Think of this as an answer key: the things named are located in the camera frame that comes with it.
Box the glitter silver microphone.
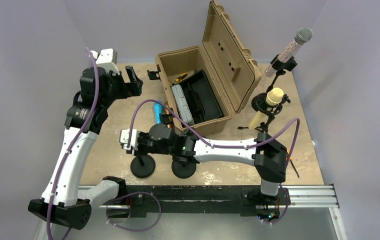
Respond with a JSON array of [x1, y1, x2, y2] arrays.
[[278, 27, 313, 63]]

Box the black toolbox tray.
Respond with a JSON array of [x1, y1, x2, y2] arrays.
[[179, 69, 224, 124]]

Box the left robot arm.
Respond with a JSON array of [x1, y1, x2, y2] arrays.
[[28, 65, 143, 230]]

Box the grey small parts case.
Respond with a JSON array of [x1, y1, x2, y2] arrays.
[[171, 84, 195, 126]]

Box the black shock-mount desk stand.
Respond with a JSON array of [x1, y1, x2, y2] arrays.
[[171, 158, 197, 179]]

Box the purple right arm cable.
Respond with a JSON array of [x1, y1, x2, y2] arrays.
[[127, 99, 301, 163]]

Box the gold microphone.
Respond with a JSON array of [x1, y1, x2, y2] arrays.
[[163, 101, 173, 125]]

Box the cream yellow microphone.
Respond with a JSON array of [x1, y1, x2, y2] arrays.
[[248, 87, 284, 132]]

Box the aluminium frame rails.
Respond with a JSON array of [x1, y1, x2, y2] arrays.
[[34, 60, 348, 240]]

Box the tan plastic toolbox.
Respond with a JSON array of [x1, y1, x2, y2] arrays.
[[155, 0, 262, 136]]

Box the black clip mic stand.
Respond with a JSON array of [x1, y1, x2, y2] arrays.
[[265, 54, 298, 93]]

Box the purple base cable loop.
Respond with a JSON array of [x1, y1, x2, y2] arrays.
[[106, 191, 162, 233]]

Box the black tripod shock-mount stand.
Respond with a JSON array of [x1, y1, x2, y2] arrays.
[[251, 92, 291, 133]]

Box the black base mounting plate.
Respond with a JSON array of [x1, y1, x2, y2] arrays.
[[106, 185, 290, 220]]

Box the yellow black tool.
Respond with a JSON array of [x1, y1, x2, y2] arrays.
[[174, 72, 188, 83]]

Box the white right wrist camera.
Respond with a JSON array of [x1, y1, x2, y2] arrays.
[[119, 129, 140, 154]]

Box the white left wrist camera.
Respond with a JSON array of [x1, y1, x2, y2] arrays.
[[90, 48, 120, 75]]

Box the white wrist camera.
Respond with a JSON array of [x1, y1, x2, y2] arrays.
[[90, 48, 120, 75], [119, 129, 140, 154]]

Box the blue microphone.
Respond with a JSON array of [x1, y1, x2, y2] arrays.
[[153, 102, 163, 124]]

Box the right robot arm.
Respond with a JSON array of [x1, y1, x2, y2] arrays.
[[124, 123, 288, 204]]

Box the black round-base mic stand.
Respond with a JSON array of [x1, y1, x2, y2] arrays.
[[130, 151, 156, 179]]

